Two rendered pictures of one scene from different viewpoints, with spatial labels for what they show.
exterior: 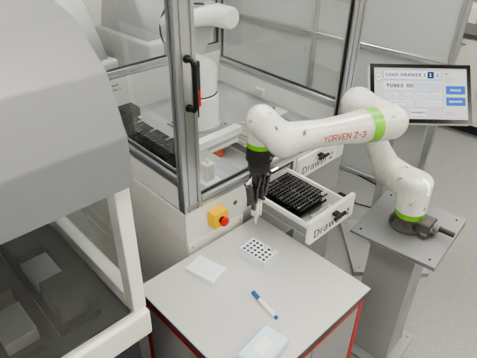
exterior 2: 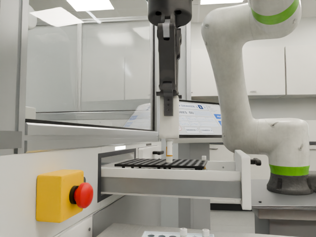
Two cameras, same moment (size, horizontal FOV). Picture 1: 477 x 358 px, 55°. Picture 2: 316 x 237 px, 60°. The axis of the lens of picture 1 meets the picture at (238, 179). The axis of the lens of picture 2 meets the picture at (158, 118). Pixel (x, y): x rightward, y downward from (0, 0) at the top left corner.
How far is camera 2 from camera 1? 1.41 m
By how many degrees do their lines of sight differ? 49
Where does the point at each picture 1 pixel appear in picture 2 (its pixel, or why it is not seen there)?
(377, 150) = (243, 94)
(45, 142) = not seen: outside the picture
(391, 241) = (306, 201)
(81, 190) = not seen: outside the picture
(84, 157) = not seen: outside the picture
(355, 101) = (229, 9)
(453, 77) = (215, 109)
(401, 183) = (280, 127)
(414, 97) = (198, 120)
